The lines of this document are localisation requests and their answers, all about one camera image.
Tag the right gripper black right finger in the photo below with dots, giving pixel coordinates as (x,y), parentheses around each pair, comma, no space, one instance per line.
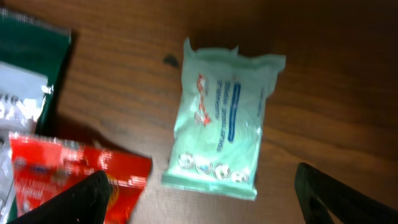
(320,195)

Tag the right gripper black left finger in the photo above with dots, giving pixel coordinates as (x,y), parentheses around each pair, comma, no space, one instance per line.
(84,203)

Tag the red snack bag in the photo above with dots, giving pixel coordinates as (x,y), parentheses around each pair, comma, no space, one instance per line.
(45,167)

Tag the green white 3M package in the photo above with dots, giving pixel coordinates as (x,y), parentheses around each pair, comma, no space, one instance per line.
(33,54)

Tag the teal wipes pack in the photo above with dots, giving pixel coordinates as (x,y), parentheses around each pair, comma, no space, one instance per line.
(219,125)

